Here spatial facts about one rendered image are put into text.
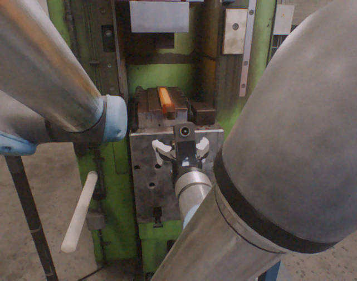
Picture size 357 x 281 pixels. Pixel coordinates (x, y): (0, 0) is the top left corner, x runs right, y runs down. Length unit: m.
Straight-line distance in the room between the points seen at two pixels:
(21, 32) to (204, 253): 0.21
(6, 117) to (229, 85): 0.91
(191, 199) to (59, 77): 0.28
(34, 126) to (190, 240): 0.29
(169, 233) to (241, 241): 1.07
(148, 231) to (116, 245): 0.39
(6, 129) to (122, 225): 1.11
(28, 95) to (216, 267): 0.22
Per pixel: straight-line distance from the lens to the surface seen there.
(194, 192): 0.43
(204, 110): 0.99
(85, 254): 1.76
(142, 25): 0.92
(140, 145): 0.95
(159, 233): 1.23
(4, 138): 0.43
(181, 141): 0.52
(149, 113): 0.96
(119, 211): 1.39
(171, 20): 0.92
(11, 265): 1.89
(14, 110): 0.43
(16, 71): 0.23
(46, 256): 1.31
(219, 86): 1.13
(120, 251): 1.60
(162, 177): 1.03
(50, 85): 0.25
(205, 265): 0.22
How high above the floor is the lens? 1.27
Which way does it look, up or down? 25 degrees down
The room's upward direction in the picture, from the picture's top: straight up
